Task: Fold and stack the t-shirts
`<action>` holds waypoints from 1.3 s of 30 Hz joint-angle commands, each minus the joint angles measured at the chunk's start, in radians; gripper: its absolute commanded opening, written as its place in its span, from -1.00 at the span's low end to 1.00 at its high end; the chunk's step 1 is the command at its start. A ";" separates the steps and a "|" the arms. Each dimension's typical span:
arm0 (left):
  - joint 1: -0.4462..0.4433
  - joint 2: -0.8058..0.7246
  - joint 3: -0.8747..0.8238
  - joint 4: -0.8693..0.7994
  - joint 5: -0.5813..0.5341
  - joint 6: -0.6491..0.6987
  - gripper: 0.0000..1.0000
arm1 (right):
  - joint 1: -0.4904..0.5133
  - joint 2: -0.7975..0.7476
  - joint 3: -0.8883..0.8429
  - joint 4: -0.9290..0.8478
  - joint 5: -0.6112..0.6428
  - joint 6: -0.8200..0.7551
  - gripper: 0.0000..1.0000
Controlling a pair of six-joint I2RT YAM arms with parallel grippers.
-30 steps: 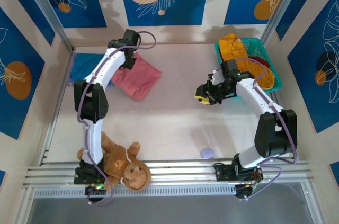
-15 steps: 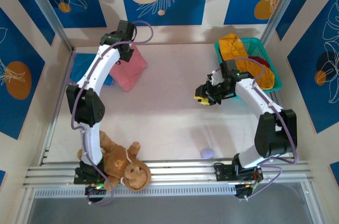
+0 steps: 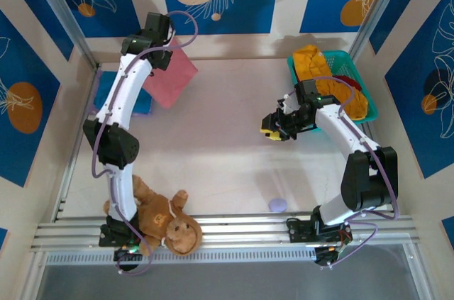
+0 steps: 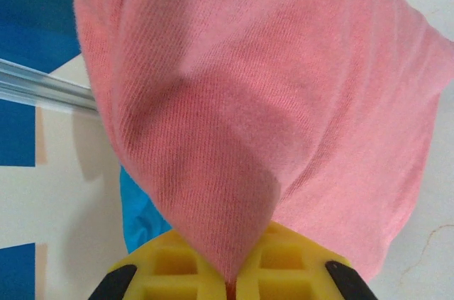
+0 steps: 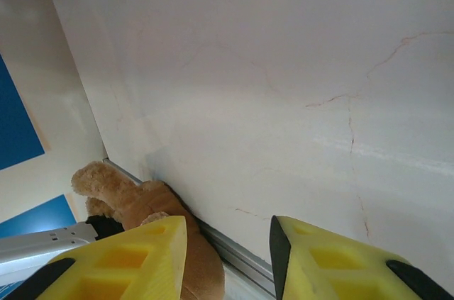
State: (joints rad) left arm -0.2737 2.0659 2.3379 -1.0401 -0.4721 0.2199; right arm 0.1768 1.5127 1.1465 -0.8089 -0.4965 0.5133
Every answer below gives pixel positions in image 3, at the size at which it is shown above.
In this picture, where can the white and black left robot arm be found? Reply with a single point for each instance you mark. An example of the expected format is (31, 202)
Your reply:
(124, 90)

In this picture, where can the teal plastic basket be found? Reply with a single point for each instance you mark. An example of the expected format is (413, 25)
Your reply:
(340, 57)

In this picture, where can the pink t-shirt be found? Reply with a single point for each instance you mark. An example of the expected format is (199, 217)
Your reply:
(170, 83)

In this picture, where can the small lavender oval object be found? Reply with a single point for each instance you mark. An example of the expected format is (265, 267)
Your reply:
(277, 205)

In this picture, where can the brown plush monkey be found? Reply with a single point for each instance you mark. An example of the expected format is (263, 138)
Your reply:
(159, 215)

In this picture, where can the aluminium corner post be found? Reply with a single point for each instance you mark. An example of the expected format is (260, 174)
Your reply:
(376, 5)
(65, 12)

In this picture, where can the dark red t-shirt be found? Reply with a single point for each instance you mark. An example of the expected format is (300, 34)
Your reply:
(351, 82)

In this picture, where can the black controller board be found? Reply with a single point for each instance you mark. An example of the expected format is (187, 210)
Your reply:
(324, 256)
(124, 258)

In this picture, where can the lavender folded cloth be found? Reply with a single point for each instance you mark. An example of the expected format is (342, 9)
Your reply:
(96, 110)

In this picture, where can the mustard orange t-shirt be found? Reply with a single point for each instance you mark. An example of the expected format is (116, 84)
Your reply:
(312, 62)

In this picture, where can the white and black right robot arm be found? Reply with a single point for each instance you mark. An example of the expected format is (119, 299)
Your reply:
(333, 126)

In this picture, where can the grey metal panel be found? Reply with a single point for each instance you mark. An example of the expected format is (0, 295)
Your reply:
(230, 282)

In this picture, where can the aluminium front rail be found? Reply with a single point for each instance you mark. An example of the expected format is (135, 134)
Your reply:
(241, 230)

